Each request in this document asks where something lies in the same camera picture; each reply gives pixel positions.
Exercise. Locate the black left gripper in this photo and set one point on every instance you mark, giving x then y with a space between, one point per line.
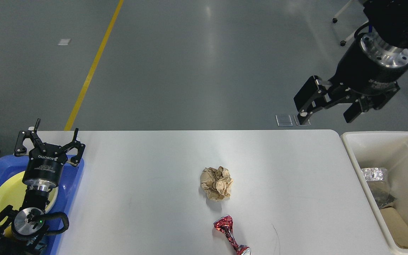
44 168

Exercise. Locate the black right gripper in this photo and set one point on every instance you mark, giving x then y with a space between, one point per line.
370 66

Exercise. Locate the yellow plastic plate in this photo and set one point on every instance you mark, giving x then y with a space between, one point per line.
15 193

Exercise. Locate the brown paper bag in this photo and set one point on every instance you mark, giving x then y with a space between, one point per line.
397 227

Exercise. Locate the brown paper ball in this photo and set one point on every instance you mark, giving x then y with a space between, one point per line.
216 183

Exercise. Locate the red foil wrapper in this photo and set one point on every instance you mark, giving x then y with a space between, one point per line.
225 226

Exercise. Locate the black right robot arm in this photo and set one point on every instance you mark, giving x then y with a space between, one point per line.
387 18

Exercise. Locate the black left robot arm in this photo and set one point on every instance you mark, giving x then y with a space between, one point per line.
22 230

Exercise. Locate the white plate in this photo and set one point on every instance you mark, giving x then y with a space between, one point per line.
53 194

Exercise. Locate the blue plastic tray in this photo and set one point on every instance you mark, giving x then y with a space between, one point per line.
68 186

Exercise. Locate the white rolling chair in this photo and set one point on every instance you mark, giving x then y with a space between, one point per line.
347 20

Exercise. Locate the beige plastic bin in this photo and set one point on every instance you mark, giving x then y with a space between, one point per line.
388 150

